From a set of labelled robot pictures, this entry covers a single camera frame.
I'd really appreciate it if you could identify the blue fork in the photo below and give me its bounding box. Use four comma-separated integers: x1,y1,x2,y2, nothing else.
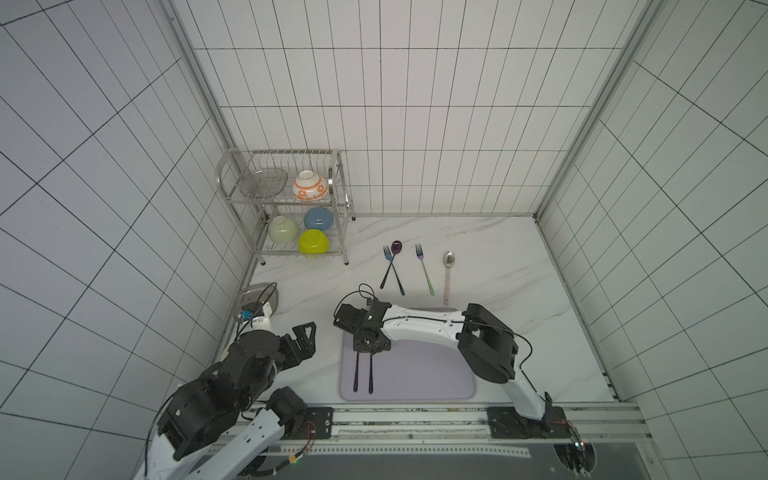
391,261,405,296

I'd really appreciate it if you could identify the purple magenta spoon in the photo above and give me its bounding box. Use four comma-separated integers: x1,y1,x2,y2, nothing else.
380,240,402,289

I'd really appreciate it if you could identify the dark purple fork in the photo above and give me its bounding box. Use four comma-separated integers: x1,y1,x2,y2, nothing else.
352,352,360,392

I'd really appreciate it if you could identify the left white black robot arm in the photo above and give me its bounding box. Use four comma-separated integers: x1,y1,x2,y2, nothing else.
136,322,333,479

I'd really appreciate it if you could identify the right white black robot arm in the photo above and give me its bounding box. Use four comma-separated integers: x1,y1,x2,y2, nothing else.
333,298,584,448

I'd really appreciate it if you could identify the grey glass plate on table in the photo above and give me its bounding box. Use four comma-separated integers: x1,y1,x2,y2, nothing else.
235,282,279,319

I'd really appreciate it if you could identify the lilac rectangular placemat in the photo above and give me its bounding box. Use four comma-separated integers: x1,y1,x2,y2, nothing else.
340,332,476,402

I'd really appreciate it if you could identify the lime green bowl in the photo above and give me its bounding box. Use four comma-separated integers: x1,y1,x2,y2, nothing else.
298,229,330,255

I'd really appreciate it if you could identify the blue bowl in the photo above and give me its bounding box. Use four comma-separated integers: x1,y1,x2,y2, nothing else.
303,207,334,231

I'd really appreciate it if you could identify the pale green bowl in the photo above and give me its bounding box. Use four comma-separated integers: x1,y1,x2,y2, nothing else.
268,215,299,244

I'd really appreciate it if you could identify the steel two-tier dish rack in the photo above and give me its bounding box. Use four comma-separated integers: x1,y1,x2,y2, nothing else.
215,149,356,265

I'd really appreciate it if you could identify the white orange patterned bowl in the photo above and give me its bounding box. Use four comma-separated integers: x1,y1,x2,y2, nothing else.
292,170,329,202

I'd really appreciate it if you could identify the clear glass plate in rack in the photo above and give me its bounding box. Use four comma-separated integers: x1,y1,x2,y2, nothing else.
239,168,288,199

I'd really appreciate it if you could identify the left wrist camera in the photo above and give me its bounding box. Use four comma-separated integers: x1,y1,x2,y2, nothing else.
238,302,273,333

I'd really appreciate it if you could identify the aluminium mounting rail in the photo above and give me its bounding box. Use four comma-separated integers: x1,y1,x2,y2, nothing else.
169,400,655,457

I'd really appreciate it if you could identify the rainbow fork green handle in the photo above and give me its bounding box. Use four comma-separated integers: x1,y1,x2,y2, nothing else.
415,243,435,296

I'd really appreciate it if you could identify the silver spoon pink handle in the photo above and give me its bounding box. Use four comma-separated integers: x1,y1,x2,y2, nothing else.
443,250,456,305

